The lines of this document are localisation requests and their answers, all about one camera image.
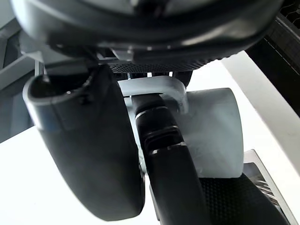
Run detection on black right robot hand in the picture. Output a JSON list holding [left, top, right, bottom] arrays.
[[10, 0, 293, 225]]

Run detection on white cup with handle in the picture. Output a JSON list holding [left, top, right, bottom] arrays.
[[117, 76, 245, 179]]

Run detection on black textured panel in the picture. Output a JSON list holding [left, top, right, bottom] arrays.
[[245, 0, 300, 141]]

